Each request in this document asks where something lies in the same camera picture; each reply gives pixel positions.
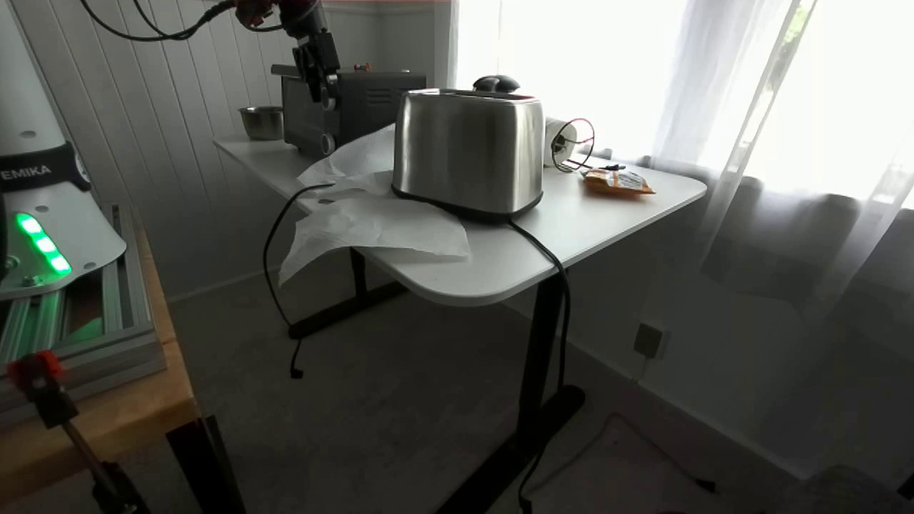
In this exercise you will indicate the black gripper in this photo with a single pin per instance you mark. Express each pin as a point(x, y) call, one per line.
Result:
point(319, 53)

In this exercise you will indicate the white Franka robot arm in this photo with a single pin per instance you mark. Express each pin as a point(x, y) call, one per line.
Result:
point(25, 96)

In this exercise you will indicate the dark grey toaster oven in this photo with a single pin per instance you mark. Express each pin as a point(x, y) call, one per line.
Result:
point(372, 101)

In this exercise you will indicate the silver toaster oven knob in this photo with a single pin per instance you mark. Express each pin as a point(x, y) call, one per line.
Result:
point(327, 145)

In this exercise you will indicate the silver steel toaster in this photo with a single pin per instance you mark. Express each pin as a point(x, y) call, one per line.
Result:
point(466, 152)

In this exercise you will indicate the small metal cup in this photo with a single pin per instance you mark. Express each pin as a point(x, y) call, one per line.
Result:
point(260, 125)

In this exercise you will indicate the white paper towel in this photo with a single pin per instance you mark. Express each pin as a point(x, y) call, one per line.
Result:
point(372, 225)

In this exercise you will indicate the black computer mouse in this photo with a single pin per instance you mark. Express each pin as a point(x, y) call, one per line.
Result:
point(496, 83)

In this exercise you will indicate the white device with green light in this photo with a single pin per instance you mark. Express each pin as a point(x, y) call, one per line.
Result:
point(129, 316)

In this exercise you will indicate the orange snack packet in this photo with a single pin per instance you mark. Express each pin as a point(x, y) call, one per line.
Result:
point(619, 183)

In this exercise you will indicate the light wooden table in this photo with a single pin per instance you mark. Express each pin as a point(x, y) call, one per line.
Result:
point(123, 419)

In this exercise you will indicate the black wooden table leg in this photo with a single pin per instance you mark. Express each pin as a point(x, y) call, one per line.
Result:
point(203, 468)

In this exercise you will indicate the red and black clamp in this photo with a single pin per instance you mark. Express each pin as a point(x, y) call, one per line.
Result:
point(38, 373)

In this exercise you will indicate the sheer white curtain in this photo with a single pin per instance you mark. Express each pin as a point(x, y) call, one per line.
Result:
point(760, 238)

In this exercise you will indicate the black desk leg frame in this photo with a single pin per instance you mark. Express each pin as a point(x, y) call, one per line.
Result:
point(540, 360)

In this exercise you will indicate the dark wall outlet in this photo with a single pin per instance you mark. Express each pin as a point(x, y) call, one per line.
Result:
point(650, 340)

